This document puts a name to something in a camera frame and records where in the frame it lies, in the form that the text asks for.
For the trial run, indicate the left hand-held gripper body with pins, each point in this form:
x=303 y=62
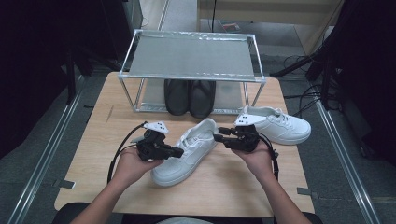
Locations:
x=155 y=127

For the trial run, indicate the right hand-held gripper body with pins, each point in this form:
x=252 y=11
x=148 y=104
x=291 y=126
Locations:
x=249 y=119

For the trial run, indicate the white sneaker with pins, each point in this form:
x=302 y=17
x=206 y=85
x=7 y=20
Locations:
x=286 y=129
x=180 y=165

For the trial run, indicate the black slipper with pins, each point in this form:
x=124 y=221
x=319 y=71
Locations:
x=202 y=98
x=176 y=96

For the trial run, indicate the metal shoe rack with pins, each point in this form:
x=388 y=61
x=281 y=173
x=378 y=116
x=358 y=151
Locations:
x=193 y=56

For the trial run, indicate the person's left hand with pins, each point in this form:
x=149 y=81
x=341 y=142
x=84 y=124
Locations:
x=134 y=166

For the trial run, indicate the person's right hand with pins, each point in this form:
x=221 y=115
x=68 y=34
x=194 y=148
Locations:
x=261 y=161

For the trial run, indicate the person's grey shirt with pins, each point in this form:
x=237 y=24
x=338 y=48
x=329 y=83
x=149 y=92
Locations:
x=179 y=221

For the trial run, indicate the black tripod stand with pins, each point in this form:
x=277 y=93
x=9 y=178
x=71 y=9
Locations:
x=292 y=66

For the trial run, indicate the black pole stand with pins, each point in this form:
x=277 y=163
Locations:
x=71 y=84

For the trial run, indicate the red and white paper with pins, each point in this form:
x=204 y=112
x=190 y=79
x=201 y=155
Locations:
x=231 y=26

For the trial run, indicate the person's right leg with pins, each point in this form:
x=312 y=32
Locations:
x=313 y=219

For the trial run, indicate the person's leg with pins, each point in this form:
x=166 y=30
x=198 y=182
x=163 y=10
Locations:
x=313 y=219
x=70 y=214

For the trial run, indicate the person's left leg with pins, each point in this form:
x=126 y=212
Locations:
x=70 y=214

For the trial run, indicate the black curtain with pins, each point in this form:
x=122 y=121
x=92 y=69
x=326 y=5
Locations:
x=31 y=62
x=367 y=77

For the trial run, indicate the metal floor rail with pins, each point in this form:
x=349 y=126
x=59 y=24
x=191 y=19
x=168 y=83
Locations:
x=342 y=155
x=46 y=155

